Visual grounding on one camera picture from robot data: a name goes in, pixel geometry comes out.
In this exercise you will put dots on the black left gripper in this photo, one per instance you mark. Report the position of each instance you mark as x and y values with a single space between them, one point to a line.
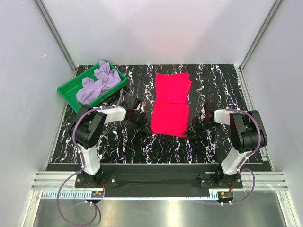
143 126

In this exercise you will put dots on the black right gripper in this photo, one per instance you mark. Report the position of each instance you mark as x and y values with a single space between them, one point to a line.
193 135

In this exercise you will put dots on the red t shirt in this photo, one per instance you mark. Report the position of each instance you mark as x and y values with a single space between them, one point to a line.
171 109

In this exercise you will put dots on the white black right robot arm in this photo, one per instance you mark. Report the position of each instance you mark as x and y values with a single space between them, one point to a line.
247 135

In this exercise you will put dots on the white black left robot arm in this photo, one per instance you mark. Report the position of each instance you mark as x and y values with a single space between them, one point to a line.
87 128

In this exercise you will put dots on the lavender t shirt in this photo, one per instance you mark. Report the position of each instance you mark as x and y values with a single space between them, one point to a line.
107 78

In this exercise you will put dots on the right orange connector box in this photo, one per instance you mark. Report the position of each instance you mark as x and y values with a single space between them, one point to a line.
225 197

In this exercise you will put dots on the green plastic bin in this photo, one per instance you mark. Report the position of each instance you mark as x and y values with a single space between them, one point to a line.
69 90

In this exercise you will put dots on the left small circuit board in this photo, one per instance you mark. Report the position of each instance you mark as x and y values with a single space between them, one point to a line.
97 194

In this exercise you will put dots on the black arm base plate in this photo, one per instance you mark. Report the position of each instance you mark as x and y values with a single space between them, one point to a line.
193 188

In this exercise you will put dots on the grey slotted cable duct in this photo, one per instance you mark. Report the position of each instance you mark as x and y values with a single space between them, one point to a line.
128 195

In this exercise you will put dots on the aluminium frame profile left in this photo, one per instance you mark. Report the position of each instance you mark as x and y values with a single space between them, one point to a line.
52 28

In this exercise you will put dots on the aluminium frame profile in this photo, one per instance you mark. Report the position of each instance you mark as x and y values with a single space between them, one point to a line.
265 25
52 28

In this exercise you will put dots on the aluminium front rail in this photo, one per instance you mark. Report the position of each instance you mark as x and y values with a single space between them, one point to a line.
261 180

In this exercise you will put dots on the aluminium frame profile right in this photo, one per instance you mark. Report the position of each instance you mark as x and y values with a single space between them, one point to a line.
265 25

